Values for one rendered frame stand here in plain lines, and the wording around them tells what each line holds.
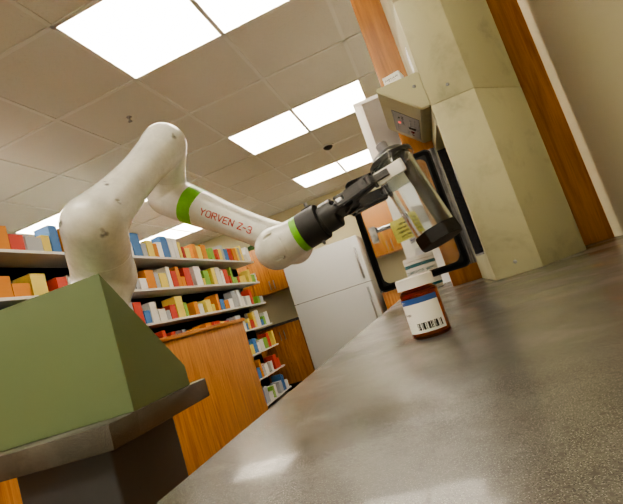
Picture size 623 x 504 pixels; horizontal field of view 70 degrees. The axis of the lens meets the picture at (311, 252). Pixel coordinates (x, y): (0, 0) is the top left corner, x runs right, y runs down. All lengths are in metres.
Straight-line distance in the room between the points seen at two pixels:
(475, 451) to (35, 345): 0.84
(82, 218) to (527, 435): 0.88
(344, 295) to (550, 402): 5.97
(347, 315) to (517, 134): 5.09
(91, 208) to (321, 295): 5.41
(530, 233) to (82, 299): 0.98
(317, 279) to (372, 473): 6.07
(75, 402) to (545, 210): 1.11
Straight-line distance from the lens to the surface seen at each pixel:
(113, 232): 0.98
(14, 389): 0.99
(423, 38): 1.31
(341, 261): 6.17
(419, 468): 0.19
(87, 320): 0.87
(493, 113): 1.27
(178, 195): 1.35
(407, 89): 1.26
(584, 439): 0.19
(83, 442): 0.83
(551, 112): 1.66
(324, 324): 6.27
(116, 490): 0.90
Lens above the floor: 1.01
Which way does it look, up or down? 7 degrees up
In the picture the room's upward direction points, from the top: 18 degrees counter-clockwise
